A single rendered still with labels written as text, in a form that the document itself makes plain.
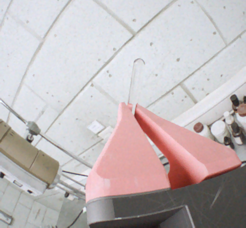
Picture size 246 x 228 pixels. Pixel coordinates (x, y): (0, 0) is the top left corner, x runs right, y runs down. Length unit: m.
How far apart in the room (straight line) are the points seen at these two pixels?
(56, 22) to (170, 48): 0.38
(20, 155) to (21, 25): 0.45
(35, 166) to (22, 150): 0.05
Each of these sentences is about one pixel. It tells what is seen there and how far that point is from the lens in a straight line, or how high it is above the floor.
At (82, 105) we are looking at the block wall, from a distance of 0.64.
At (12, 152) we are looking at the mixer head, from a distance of 0.44.
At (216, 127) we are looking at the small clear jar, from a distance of 0.58.
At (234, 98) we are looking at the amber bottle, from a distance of 0.56.
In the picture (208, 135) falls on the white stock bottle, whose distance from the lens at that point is 0.59.
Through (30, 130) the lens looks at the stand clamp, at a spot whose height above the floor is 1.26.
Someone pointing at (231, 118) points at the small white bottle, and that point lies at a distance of 0.58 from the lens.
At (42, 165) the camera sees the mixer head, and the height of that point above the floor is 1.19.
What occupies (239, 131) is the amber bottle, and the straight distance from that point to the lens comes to 0.53.
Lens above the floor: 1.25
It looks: 19 degrees down
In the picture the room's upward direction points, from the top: 50 degrees counter-clockwise
